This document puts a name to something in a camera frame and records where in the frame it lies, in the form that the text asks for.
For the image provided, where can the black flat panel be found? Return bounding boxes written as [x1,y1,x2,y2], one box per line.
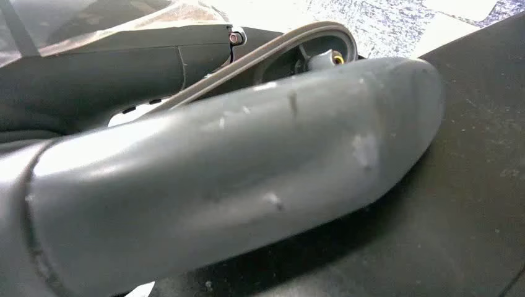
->
[123,12,525,297]

